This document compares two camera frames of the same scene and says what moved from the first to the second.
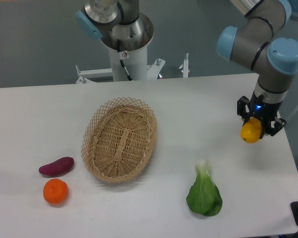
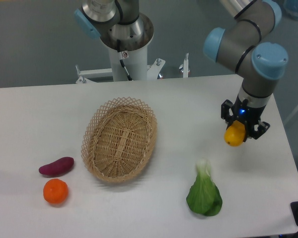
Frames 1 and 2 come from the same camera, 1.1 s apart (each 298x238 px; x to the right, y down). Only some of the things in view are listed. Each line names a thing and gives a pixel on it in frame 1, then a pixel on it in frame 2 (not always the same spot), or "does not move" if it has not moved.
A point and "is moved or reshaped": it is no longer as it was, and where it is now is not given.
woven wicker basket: (118, 138) does not move
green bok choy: (204, 197) does not move
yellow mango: (251, 131) is moved or reshaped
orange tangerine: (55, 191) does not move
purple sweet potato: (60, 166) does not move
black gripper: (266, 112) -> (243, 111)
